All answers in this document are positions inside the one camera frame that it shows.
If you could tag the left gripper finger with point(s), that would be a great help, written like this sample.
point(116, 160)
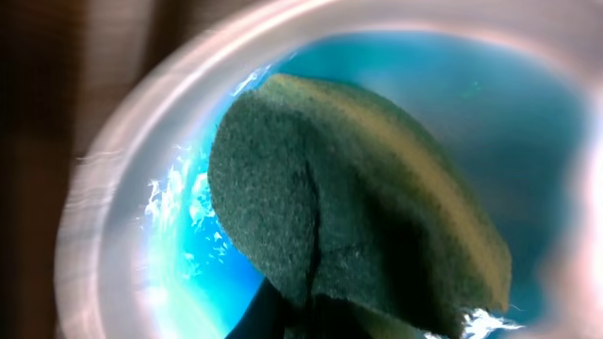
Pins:
point(265, 318)

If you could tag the green yellow sponge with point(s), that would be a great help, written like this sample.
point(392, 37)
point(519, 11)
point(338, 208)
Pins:
point(353, 212)

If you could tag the white plate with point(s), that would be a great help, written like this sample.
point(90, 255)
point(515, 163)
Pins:
point(513, 89)

